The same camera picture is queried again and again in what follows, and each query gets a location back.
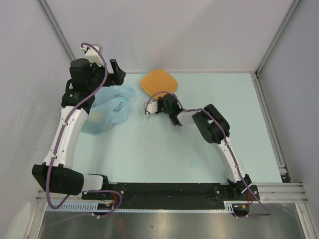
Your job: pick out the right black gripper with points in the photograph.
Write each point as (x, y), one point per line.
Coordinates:
(160, 101)

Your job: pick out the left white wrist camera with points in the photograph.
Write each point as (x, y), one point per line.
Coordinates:
(92, 54)

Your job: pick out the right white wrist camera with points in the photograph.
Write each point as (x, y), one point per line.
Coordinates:
(151, 108)

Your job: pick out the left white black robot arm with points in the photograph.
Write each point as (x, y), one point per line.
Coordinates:
(55, 174)

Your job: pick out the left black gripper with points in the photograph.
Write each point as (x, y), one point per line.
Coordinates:
(116, 78)

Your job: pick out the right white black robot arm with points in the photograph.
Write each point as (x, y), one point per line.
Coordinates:
(215, 130)

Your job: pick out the aluminium frame rail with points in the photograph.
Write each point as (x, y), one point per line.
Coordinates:
(269, 193)

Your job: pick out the right slotted cable duct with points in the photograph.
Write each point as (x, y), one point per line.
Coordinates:
(238, 207)

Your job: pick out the left slotted cable duct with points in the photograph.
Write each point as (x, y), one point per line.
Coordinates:
(83, 207)

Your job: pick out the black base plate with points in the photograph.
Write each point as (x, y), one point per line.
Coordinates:
(176, 196)

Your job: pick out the blue plastic bag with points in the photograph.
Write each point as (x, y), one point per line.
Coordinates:
(111, 106)

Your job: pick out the slotted cable duct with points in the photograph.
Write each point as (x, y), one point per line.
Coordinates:
(238, 207)
(83, 207)

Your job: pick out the woven bamboo tray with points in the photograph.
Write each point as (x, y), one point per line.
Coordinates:
(158, 80)

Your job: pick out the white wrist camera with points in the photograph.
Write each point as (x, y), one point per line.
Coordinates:
(92, 54)
(151, 108)

